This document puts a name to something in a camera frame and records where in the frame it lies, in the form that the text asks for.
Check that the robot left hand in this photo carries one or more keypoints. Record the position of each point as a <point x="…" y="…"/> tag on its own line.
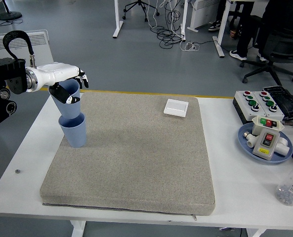
<point x="57" y="72"/>

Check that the blue ribbed plastic cup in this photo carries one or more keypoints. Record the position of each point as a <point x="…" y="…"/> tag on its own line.
<point x="69" y="108"/>
<point x="74" y="135"/>

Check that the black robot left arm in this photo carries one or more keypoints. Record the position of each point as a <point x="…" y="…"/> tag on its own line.
<point x="3" y="69"/>

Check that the white push-button control box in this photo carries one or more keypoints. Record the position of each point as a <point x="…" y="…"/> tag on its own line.
<point x="246" y="108"/>
<point x="274" y="112"/>

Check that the white electric panel heater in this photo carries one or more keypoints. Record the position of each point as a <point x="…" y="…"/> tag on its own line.
<point x="41" y="51"/>
<point x="201" y="14"/>

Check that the black round stand base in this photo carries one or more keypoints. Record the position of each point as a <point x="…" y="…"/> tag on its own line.
<point x="9" y="15"/>

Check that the black chair star base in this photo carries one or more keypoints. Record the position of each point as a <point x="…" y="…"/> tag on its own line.
<point x="139" y="3"/>

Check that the grey-brown cushion mat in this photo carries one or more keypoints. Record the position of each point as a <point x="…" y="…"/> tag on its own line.
<point x="136" y="160"/>

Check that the person with black-white sneakers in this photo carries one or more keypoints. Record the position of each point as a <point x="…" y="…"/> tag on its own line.
<point x="220" y="12"/>

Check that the brown can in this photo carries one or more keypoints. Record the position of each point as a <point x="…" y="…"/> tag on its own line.
<point x="233" y="33"/>

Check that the seated person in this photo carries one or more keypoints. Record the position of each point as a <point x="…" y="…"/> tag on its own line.
<point x="245" y="37"/>

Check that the blue plate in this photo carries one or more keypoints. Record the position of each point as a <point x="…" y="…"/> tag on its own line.
<point x="245" y="148"/>

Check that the white pipe fitting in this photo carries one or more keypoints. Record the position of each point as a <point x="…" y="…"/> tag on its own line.
<point x="250" y="142"/>
<point x="283" y="148"/>

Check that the white table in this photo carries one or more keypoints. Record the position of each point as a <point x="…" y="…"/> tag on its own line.
<point x="235" y="185"/>

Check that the black office chair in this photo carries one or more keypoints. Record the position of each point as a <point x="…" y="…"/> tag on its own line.
<point x="282" y="47"/>

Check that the black tool case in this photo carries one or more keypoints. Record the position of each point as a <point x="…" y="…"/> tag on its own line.
<point x="288" y="101"/>

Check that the clear bottle with red cap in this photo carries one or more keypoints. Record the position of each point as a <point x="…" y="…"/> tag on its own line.
<point x="289" y="187"/>

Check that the white desk frame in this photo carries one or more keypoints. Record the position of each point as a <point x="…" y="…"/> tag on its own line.
<point x="117" y="19"/>
<point x="220" y="39"/>

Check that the white wall switch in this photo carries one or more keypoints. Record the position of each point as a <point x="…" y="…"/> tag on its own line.
<point x="176" y="108"/>

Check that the cream three-button switch box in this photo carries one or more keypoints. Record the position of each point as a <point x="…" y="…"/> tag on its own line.
<point x="257" y="123"/>

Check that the grey power push-button switch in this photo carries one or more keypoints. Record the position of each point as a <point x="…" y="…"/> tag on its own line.
<point x="266" y="145"/>

